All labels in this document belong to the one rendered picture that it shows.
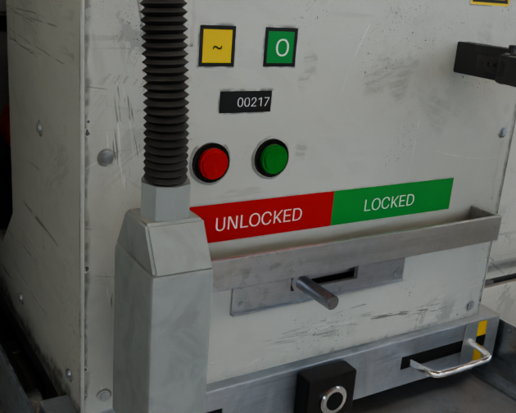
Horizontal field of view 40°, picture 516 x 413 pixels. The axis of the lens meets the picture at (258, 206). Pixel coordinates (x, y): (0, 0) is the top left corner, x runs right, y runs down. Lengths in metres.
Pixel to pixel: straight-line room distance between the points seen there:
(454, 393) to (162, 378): 0.46
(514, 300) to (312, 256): 0.82
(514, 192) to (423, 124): 0.58
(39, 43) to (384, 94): 0.31
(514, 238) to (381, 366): 0.60
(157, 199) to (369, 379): 0.40
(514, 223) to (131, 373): 0.91
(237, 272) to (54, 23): 0.25
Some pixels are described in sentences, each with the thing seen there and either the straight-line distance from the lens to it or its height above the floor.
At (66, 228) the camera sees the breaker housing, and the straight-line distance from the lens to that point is 0.60.
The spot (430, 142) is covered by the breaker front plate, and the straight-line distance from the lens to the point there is 0.74.
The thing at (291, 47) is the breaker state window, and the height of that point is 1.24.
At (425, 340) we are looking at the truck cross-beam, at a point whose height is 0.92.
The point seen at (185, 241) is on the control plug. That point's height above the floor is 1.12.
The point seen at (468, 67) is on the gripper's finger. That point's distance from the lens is 0.73.
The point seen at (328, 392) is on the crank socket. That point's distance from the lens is 0.73.
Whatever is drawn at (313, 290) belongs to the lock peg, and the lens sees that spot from 0.66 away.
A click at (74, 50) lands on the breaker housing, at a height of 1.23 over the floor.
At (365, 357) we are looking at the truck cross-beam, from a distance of 0.78.
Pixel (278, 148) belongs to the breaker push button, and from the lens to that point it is 0.61.
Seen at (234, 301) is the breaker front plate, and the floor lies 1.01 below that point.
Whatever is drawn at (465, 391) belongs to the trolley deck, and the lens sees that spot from 0.90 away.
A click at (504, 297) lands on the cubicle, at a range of 1.38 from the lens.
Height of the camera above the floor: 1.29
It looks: 18 degrees down
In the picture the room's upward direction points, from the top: 5 degrees clockwise
